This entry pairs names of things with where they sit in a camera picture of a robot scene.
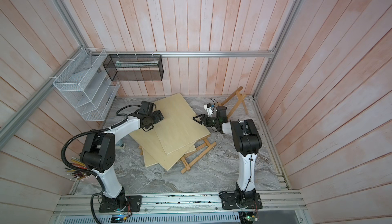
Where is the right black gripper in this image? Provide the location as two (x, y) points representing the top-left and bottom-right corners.
(193, 115), (219, 127)

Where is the plywood board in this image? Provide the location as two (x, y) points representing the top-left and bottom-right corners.
(154, 93), (210, 155)
(130, 129), (196, 171)
(141, 148), (158, 167)

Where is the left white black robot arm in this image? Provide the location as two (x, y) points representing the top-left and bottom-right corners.
(80, 101), (164, 212)

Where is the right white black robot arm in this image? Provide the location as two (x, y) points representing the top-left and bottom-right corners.
(193, 104), (262, 210)

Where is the wooden easel under boards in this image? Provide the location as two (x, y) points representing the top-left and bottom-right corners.
(180, 136), (217, 174)

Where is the pink cup of pencils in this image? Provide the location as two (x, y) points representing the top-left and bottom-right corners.
(64, 156), (99, 183)

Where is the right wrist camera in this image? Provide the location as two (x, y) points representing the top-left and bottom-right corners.
(204, 103), (215, 117)

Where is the black wire mesh basket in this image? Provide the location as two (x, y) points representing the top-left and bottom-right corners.
(103, 53), (164, 82)

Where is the white wire mesh shelf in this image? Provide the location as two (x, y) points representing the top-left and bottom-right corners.
(53, 48), (119, 121)

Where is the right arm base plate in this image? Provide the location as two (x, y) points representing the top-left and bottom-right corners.
(218, 192), (263, 210)

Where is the horizontal aluminium wall profile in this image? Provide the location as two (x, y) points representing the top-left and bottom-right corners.
(104, 50), (275, 58)

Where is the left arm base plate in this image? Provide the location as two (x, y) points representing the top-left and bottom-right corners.
(99, 195), (143, 213)

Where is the black corrugated cable conduit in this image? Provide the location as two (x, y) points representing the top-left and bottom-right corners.
(60, 104), (141, 224)

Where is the aluminium front rail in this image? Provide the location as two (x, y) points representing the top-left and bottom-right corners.
(49, 190), (312, 224)

